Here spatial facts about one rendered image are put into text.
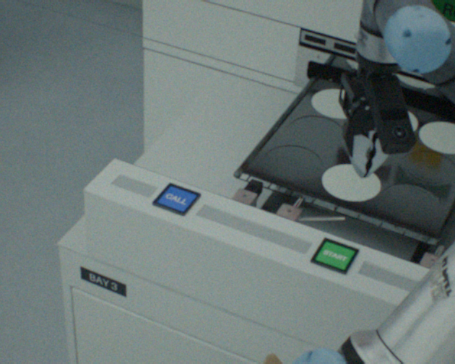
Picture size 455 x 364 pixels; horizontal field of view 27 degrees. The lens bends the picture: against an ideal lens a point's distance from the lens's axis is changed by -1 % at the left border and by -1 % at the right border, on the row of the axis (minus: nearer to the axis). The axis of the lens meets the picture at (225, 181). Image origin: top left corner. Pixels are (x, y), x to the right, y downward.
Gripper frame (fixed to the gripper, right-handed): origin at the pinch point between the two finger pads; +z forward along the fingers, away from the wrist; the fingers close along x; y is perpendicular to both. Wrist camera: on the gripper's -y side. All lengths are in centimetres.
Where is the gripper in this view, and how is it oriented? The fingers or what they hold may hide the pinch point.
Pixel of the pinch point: (365, 173)
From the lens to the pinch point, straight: 144.7
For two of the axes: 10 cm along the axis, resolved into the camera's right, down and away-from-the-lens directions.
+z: -0.5, 7.8, 6.2
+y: -1.8, -6.2, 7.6
